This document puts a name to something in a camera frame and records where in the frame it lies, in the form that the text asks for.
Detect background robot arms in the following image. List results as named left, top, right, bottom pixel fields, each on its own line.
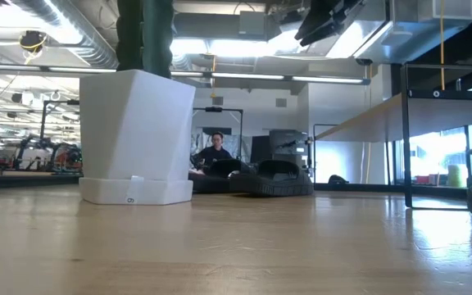
left=12, top=134, right=84, bottom=173

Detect silver ventilation duct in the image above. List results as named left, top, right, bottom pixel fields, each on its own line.
left=8, top=0, right=118, bottom=70

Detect metal ceiling duct box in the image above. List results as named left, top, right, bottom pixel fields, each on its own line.
left=352, top=0, right=472, bottom=65

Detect person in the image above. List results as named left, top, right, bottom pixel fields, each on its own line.
left=197, top=130, right=235, bottom=173

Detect dark green cactus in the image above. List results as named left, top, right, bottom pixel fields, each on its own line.
left=116, top=0, right=175, bottom=79

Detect white angular plant pot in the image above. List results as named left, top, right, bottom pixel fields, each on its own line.
left=78, top=69, right=197, bottom=206

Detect black frame wooden shelf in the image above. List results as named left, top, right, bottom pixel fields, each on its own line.
left=315, top=63, right=472, bottom=211

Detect yellow-green bottle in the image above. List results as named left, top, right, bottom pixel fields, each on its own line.
left=447, top=164, right=465, bottom=188

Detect long ceiling light bar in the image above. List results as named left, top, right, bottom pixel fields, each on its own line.
left=0, top=62, right=371, bottom=86

